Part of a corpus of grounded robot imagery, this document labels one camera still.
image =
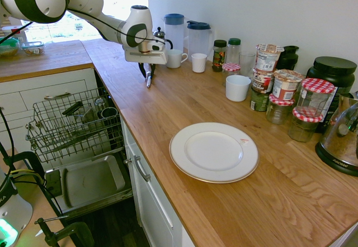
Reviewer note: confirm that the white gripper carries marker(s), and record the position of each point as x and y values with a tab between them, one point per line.
151	57

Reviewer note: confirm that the metal spoon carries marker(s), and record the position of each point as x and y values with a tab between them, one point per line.
149	82

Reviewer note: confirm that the open dishwasher door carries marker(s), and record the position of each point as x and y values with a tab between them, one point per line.
92	180

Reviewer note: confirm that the glass French press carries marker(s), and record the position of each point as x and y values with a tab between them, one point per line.
160	33

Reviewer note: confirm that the tall pitcher with blue lid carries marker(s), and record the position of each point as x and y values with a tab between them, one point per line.
174	37

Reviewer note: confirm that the white ribbed cup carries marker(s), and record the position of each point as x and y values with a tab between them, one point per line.
199	64

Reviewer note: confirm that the clear pitcher with dark lid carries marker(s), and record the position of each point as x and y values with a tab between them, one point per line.
199	43

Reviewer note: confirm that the dark cup in rack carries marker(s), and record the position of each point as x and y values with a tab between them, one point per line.
109	113

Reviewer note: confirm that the clear glass in rack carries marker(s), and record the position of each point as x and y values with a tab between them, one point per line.
99	103

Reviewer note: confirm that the spice jar with black lid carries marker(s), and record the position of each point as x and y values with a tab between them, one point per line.
219	57

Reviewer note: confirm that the small jar with checkered lid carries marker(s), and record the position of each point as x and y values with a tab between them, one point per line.
231	67

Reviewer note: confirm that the black utensil in rack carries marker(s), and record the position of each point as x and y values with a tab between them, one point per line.
72	108

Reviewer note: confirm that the clear jar with green lid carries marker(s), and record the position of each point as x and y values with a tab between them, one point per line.
233	52

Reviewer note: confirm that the wide white cup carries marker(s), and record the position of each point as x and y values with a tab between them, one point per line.
237	89

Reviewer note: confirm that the clear drinking glass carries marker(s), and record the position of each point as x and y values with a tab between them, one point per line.
247	62

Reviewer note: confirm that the white plate with gold rim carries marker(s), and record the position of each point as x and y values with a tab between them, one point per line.
214	152

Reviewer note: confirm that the dark red oatmeal cup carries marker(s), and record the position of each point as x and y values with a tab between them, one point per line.
261	82

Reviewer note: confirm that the green tin can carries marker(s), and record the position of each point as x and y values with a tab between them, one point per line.
258	101

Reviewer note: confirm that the glass food container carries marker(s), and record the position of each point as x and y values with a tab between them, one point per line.
33	48

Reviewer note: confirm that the oatmeal cup with white label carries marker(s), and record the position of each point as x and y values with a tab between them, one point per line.
267	59

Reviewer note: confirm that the glass jar with checkered lid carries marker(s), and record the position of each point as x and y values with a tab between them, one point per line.
278	113
303	129

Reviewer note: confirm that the red and white oatmeal cup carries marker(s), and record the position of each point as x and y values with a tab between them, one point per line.
285	86

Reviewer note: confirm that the white drawer cabinet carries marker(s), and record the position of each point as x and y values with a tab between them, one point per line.
11	101

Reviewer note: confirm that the food container with green lid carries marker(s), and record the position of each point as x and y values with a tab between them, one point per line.
8	47

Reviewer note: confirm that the black shaker bottle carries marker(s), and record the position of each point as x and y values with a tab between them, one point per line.
289	58

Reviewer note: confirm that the white container with red mark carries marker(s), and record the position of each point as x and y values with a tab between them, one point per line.
11	30

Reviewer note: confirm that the white base cabinet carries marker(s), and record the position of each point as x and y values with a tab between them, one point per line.
156	216

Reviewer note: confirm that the black bar clamp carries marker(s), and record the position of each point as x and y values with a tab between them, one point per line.
28	154

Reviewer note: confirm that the black detergent compartment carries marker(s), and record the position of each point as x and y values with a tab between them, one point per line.
53	182

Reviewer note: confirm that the large jar with checkered lid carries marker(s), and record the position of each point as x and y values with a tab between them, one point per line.
316	86

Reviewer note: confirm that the wooden robot mounting board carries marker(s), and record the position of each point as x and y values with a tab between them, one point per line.
39	202

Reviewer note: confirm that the dark green screw clamp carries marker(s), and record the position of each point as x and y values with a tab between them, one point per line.
75	231

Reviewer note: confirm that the black protein powder tub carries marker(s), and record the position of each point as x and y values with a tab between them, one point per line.
335	71

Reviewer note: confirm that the stainless steel electric kettle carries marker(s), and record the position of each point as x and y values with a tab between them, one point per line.
338	143

